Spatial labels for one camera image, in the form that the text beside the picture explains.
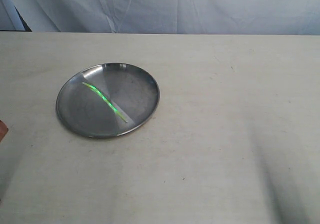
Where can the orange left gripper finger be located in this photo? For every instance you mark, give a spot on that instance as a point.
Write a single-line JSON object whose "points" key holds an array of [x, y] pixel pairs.
{"points": [[3, 130]]}

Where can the thin green stick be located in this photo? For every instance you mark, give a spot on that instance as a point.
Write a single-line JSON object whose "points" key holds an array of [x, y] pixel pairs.
{"points": [[105, 99]]}

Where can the round stainless steel plate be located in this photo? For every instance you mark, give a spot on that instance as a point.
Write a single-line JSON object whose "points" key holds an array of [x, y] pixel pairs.
{"points": [[131, 89]]}

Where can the white backdrop cloth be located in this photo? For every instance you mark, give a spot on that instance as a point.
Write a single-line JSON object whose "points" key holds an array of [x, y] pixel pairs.
{"points": [[247, 17]]}

